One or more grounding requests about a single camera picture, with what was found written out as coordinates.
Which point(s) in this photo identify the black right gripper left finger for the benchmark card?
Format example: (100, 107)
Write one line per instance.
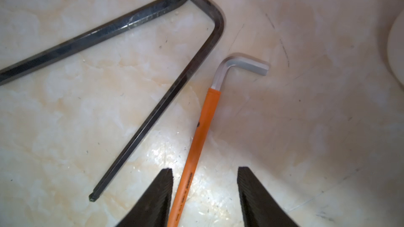
(152, 209)

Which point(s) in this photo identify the large black hex key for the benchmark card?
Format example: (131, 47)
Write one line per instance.
(212, 10)
(91, 38)

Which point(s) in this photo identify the white plastic storage box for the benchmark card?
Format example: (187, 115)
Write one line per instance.
(395, 48)

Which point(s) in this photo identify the orange sleeved hex key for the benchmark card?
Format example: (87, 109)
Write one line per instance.
(209, 107)

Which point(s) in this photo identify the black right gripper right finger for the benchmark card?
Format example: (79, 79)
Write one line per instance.
(259, 209)

